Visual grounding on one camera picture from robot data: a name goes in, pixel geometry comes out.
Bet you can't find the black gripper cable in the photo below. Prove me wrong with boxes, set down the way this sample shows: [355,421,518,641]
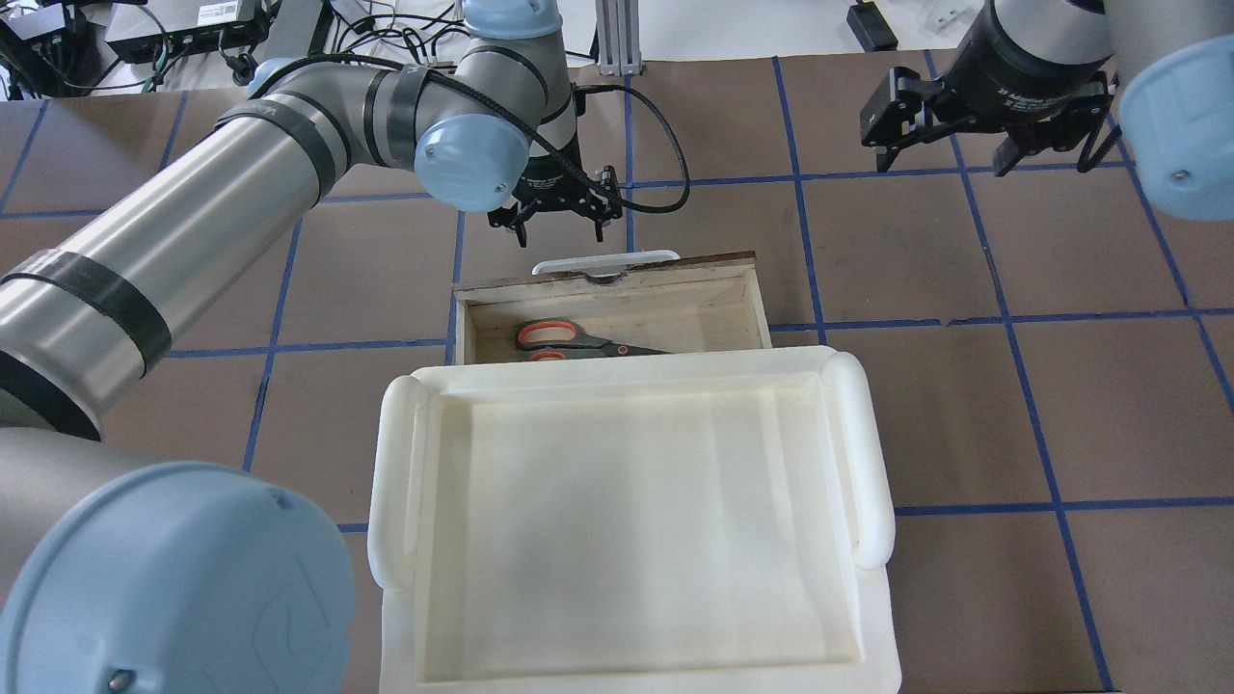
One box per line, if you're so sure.
[318,53,691,215]

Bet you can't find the wooden drawer with white handle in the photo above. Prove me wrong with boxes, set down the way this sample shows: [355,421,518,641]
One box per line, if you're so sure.
[450,252,772,366]

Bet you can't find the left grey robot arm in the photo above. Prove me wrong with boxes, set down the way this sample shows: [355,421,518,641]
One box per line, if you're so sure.
[2,1,580,693]

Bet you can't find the grey orange scissors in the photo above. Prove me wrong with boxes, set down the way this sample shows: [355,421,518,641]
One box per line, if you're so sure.
[513,319,666,361]

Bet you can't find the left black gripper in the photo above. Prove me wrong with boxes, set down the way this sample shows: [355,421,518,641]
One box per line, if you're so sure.
[487,154,623,249]

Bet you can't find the white plastic tray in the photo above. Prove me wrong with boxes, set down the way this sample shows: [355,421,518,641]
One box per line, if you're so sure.
[366,346,902,693]

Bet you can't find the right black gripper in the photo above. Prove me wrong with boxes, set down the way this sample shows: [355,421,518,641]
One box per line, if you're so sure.
[860,10,1119,174]

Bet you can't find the black power adapter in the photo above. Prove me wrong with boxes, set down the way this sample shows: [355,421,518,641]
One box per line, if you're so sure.
[845,1,900,53]

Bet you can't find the aluminium frame post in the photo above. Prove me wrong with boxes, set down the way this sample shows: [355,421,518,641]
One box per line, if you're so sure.
[594,0,645,77]

